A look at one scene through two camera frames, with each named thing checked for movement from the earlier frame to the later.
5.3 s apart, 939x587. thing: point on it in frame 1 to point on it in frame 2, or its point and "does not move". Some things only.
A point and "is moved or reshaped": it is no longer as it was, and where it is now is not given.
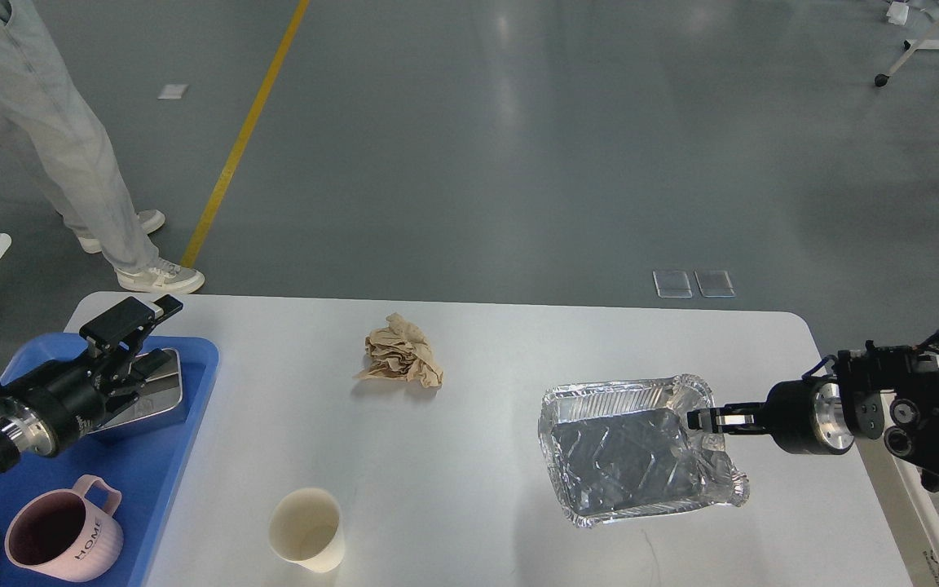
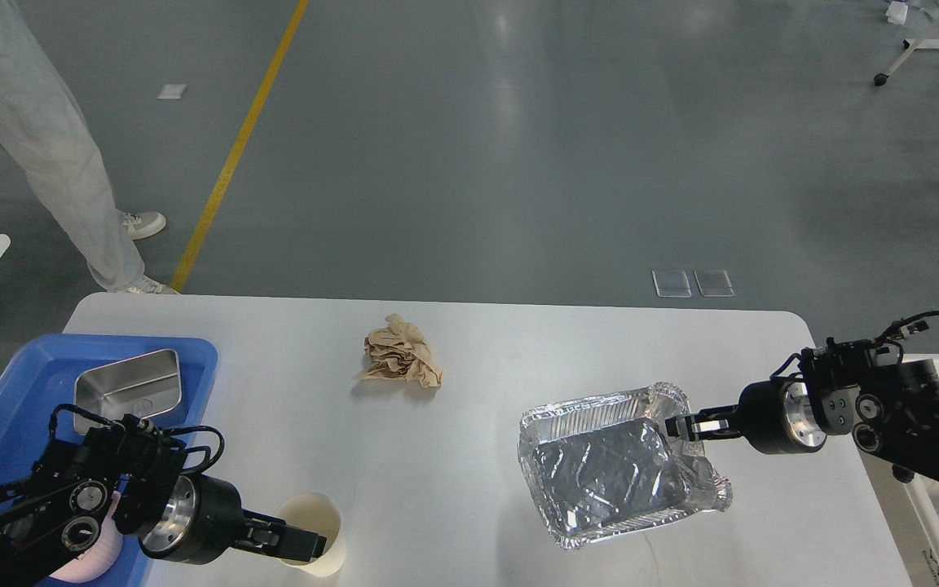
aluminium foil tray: (616, 450) is moved or reshaped
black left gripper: (49, 412) to (200, 521)
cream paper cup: (306, 528) does not move
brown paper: (400, 351) does not move
